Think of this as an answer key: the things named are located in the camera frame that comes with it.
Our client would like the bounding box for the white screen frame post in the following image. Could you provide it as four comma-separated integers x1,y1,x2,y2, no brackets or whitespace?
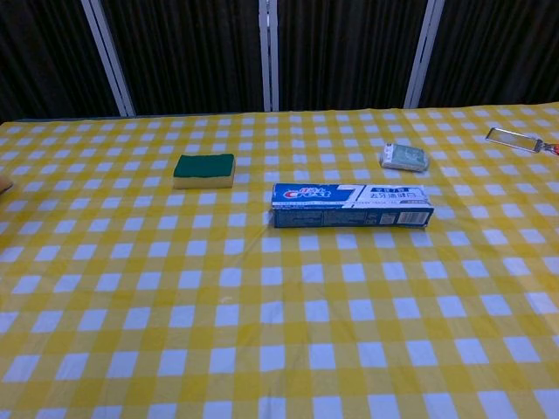
259,0,280,113
403,0,447,110
79,0,137,118

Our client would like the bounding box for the green yellow sponge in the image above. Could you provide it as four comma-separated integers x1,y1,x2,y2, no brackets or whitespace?
172,152,238,190

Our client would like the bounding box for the dark folding screen panel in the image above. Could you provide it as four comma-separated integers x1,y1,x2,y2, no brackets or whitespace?
100,0,267,117
276,0,428,113
418,0,559,109
0,0,121,125

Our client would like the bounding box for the clear badge holder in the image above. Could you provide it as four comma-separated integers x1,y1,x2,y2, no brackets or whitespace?
485,127,545,155

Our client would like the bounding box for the yellow white checkered tablecloth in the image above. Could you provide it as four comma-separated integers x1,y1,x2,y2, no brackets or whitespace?
0,100,559,419

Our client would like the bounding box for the blue toothpaste box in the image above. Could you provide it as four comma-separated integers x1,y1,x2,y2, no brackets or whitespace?
270,182,436,230

